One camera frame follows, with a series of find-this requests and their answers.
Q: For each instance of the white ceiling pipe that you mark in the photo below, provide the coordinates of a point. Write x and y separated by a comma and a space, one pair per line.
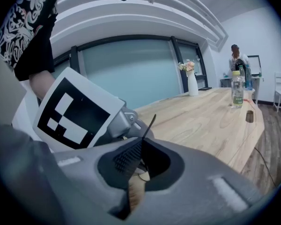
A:
192, 1

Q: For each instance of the black-framed frosted glass window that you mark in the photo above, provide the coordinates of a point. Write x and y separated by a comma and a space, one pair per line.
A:
131, 71

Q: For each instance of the white ceramic vase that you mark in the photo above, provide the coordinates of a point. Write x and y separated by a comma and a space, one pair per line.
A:
193, 85

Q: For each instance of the clear bottle green cap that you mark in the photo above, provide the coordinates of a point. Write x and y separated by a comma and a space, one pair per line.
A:
242, 70

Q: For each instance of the black flat tray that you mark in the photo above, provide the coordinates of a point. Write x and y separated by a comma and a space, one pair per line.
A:
204, 88

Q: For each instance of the white framed board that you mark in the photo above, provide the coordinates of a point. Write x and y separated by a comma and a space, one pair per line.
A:
254, 64

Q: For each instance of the clear bottle yellow cap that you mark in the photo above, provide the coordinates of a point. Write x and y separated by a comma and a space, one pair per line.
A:
237, 92

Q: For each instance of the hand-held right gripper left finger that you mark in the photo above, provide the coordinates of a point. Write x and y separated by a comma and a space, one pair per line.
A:
61, 186

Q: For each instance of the blue plastic bottle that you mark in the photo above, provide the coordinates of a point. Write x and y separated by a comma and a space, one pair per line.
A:
248, 81

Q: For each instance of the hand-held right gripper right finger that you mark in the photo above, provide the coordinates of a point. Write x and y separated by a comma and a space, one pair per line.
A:
201, 191

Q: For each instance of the person's left forearm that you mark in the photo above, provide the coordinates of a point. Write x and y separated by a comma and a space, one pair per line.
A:
41, 83

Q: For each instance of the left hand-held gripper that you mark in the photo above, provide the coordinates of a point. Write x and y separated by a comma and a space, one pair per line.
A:
75, 111

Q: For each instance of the pastel flower bouquet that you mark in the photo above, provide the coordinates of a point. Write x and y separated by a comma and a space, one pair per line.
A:
187, 65

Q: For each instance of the white desk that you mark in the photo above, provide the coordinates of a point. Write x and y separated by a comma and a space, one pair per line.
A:
226, 80

